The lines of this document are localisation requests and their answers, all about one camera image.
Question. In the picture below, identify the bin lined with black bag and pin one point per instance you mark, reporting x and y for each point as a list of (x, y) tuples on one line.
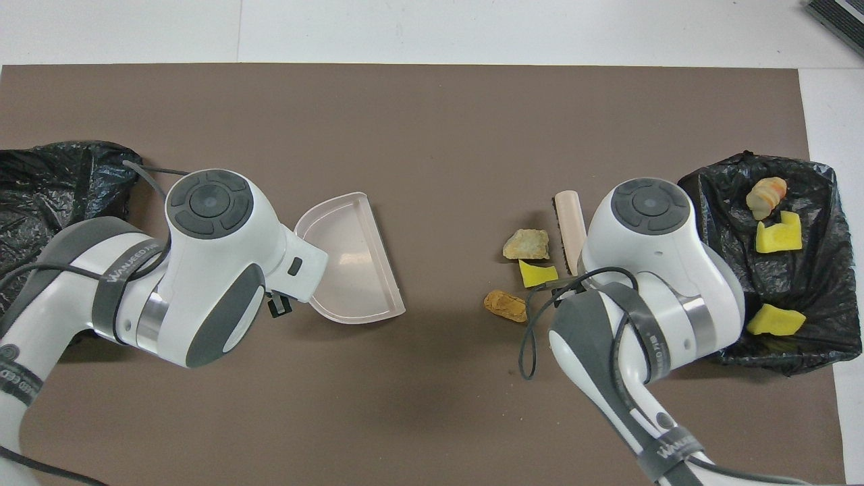
[(54, 182), (796, 283)]

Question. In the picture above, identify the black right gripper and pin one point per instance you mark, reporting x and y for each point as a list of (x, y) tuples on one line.
[(570, 283)]

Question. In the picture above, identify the brown table mat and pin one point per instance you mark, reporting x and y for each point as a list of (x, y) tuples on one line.
[(439, 135)]

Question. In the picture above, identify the brown bread roll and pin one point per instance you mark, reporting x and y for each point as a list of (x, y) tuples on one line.
[(505, 305)]

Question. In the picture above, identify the beige brush with black bristles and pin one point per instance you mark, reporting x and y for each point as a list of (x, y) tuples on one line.
[(569, 229)]

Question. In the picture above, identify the yellow sponge wedge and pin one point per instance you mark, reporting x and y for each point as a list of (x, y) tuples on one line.
[(538, 273)]

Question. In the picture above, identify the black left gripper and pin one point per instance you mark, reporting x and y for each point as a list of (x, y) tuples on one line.
[(279, 305)]

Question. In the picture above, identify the pale orange-tinged bread chunk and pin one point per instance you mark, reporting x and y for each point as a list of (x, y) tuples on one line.
[(526, 244)]

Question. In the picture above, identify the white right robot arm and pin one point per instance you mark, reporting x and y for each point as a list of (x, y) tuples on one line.
[(648, 256)]

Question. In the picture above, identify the yellow sponge with green pad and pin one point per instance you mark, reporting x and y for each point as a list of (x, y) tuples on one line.
[(779, 234)]

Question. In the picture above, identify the plain yellow sponge piece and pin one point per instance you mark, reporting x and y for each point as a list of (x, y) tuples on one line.
[(776, 321)]

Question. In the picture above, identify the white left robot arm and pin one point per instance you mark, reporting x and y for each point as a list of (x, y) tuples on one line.
[(216, 270)]

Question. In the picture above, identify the beige plastic dustpan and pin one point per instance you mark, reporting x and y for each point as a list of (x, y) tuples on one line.
[(351, 263)]

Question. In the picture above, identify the pale striped croissant piece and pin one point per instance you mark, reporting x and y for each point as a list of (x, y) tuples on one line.
[(766, 196)]

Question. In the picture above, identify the grey ribbed panel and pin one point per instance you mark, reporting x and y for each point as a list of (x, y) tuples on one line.
[(840, 20)]

